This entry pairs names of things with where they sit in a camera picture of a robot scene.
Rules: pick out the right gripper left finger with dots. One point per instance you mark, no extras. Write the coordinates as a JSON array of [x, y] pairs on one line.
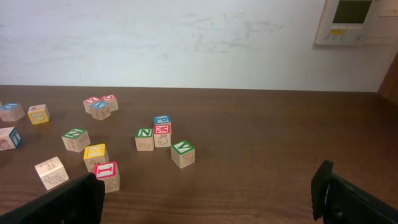
[[79, 201]]

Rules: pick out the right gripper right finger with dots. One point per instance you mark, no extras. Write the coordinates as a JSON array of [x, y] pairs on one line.
[[338, 201]]

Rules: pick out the red block I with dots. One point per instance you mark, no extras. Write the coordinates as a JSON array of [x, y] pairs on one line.
[[109, 174]]

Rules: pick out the wooden block blue side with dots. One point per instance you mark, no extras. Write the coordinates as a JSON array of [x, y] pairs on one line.
[[52, 173]]

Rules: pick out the yellow block E centre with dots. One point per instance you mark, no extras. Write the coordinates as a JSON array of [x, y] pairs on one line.
[[94, 155]]

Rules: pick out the green block N centre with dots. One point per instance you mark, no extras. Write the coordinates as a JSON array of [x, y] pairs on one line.
[[76, 139]]

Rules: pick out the green block n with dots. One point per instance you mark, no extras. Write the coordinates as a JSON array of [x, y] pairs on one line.
[[76, 139], [144, 139]]

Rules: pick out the green block N right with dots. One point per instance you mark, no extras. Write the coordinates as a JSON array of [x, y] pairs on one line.
[[144, 139]]

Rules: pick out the blue block X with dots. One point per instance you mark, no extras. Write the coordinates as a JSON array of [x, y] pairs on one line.
[[100, 110]]

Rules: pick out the blue block H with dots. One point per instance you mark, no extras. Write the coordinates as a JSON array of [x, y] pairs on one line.
[[10, 138]]

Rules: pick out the wooden block yellow side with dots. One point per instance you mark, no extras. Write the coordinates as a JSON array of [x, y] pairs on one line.
[[39, 114]]

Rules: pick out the red block Y top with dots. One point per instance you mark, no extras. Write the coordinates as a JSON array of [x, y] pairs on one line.
[[90, 101]]

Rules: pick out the red block M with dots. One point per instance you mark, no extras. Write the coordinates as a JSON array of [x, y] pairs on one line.
[[162, 135]]

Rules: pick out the red block Q top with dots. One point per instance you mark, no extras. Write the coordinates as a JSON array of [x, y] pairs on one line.
[[112, 102]]

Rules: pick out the green block V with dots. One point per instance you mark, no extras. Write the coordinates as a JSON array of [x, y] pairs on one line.
[[183, 153]]

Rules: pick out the blue block P right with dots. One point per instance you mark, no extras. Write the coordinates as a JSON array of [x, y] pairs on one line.
[[162, 119]]

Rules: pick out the blue block D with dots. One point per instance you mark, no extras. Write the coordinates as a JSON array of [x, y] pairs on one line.
[[12, 112]]

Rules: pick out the white wall control panel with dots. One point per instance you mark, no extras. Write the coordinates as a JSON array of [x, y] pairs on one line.
[[357, 22]]

